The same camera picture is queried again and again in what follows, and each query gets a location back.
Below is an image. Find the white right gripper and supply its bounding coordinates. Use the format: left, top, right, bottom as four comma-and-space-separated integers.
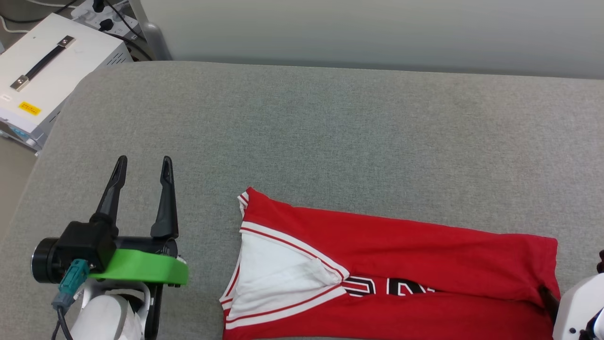
539, 273, 604, 340

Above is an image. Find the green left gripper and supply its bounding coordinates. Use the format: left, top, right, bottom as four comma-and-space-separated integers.
88, 155, 190, 287

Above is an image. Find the red and white jersey shirt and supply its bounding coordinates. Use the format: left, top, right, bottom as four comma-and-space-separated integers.
219, 187, 563, 340

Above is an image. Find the white metal equipment box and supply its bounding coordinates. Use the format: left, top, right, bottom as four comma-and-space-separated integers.
0, 13, 134, 152

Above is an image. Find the grey metal partition foot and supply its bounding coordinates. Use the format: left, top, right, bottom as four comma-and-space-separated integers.
127, 0, 173, 61

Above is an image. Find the white power strip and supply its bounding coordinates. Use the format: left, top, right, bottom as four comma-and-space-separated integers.
70, 0, 140, 33

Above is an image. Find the teal plug left camera cable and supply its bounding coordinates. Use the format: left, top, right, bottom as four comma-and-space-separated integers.
50, 258, 91, 340

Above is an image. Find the black strap carry handle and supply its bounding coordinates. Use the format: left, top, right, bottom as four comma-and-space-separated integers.
10, 35, 76, 92

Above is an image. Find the black power cable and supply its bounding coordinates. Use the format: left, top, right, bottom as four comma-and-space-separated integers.
97, 0, 154, 62

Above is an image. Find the white cable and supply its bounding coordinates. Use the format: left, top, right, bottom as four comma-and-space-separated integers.
0, 15, 30, 34

